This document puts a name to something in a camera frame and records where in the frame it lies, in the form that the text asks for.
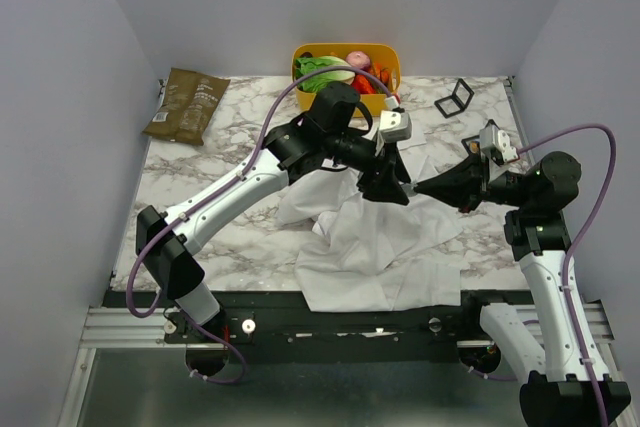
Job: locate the green lettuce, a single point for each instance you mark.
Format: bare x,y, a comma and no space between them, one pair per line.
305,65

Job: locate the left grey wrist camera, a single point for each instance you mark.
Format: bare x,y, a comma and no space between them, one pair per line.
394,124

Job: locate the white shirt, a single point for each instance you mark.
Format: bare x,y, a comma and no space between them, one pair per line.
366,256

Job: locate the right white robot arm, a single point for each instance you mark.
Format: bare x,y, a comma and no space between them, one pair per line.
563,379

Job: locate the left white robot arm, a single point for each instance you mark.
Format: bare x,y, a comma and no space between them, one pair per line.
337,128

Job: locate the near black folding stand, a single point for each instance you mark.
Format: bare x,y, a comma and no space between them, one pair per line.
475,139

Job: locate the yellow plastic bin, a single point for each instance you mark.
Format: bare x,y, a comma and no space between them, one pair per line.
379,53

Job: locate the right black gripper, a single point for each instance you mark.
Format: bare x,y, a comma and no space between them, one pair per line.
480,182

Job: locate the red pepper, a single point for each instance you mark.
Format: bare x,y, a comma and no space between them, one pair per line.
362,85

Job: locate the brown snack bag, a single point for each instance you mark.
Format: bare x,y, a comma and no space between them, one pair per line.
188,103

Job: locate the far black folding stand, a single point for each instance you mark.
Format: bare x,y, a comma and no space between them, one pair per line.
457,101

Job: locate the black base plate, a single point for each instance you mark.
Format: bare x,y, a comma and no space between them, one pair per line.
258,328

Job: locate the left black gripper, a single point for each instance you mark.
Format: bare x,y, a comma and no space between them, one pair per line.
385,186

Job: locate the orange carrot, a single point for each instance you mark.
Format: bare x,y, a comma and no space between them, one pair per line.
383,74

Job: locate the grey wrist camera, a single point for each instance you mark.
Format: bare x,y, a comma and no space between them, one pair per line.
394,124
496,145

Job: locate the red onion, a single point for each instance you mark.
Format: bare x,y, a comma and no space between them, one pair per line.
359,60

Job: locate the black folding stand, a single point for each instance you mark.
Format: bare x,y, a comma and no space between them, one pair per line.
457,101
475,139

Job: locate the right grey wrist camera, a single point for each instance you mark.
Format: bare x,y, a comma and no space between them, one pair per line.
496,145

